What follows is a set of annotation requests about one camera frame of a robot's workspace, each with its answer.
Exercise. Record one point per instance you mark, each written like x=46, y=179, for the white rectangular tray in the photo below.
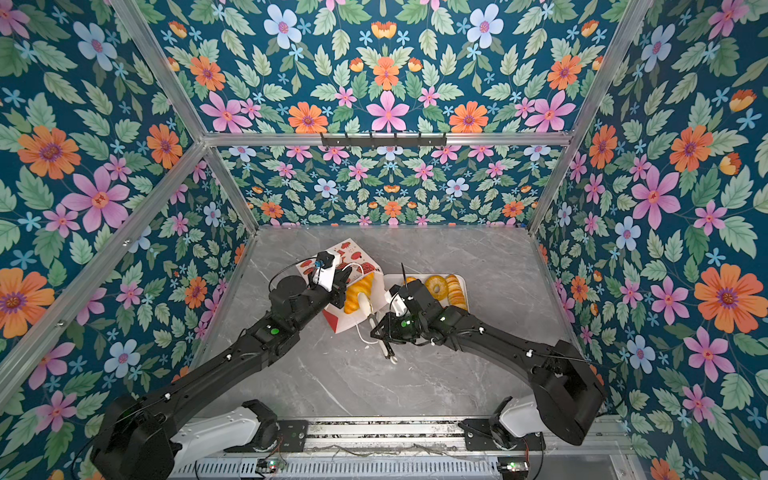
x=396, y=279

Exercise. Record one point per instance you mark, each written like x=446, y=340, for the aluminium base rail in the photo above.
x=377, y=435

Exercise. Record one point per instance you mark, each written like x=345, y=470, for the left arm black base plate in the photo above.
x=286, y=436

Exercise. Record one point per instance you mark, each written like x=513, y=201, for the yellow fake croissant bread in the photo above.
x=358, y=295

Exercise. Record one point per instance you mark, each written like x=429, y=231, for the red white paper bag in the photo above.
x=350, y=254

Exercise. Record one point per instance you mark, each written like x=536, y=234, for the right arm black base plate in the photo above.
x=485, y=434

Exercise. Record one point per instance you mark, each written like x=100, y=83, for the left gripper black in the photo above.
x=340, y=286

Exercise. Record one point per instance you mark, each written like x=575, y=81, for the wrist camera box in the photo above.
x=397, y=306
x=324, y=271

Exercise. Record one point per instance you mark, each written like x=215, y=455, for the aluminium frame left bar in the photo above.
x=22, y=360

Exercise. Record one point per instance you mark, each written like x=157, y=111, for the yellow fake donut bread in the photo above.
x=437, y=286

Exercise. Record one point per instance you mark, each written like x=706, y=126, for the aluminium frame corner post left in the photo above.
x=140, y=32

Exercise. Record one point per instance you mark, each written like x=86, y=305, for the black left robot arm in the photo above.
x=149, y=437

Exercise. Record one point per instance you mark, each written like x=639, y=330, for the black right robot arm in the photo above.
x=566, y=394

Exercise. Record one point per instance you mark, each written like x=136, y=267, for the aluminium frame corner post right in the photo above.
x=629, y=25

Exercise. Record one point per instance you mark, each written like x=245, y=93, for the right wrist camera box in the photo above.
x=397, y=306

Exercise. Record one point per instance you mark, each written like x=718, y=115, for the white perforated cable duct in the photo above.
x=340, y=468

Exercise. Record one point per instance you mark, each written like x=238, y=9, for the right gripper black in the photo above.
x=390, y=331

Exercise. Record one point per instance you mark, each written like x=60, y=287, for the fake sliced bread loaf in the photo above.
x=456, y=296

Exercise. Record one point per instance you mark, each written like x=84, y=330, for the aluminium frame bar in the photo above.
x=22, y=360
x=289, y=140

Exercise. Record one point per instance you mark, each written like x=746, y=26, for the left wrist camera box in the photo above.
x=324, y=271

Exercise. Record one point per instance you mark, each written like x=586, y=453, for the aluminium frame back bar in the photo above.
x=289, y=140

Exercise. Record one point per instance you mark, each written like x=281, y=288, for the aluminium frame corner post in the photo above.
x=140, y=32
x=629, y=25

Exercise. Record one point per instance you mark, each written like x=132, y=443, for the black hook rail on wall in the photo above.
x=371, y=140

